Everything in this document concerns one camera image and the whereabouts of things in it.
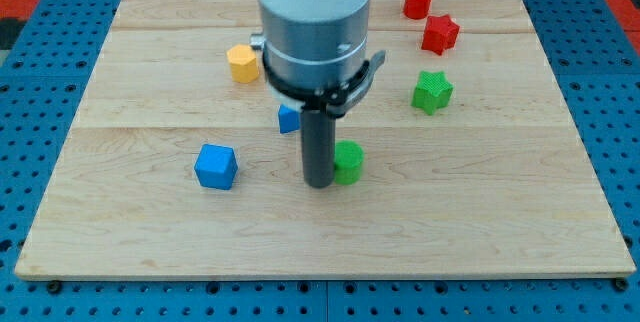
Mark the red star block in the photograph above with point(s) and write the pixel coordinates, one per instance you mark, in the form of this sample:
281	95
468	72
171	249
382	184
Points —
440	34

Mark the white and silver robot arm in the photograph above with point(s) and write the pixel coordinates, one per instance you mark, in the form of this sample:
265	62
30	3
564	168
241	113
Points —
314	43

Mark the small blue block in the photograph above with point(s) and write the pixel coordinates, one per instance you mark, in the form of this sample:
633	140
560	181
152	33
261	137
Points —
289	119

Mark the red cylinder block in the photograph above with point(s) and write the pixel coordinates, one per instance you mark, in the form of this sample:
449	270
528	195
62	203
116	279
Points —
416	9

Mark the green star block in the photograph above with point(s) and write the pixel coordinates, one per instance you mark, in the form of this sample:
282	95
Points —
432	92

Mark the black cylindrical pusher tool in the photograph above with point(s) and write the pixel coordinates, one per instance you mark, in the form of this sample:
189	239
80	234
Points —
318	147

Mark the green cylinder block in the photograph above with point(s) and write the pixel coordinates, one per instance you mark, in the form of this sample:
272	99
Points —
348	162

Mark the yellow hexagon block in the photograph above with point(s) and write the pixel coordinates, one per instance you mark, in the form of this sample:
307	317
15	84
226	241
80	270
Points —
243	64

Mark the light wooden board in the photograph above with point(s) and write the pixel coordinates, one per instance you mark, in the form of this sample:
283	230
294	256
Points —
496	185

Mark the blue cube block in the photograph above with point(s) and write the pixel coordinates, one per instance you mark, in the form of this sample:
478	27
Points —
216	166

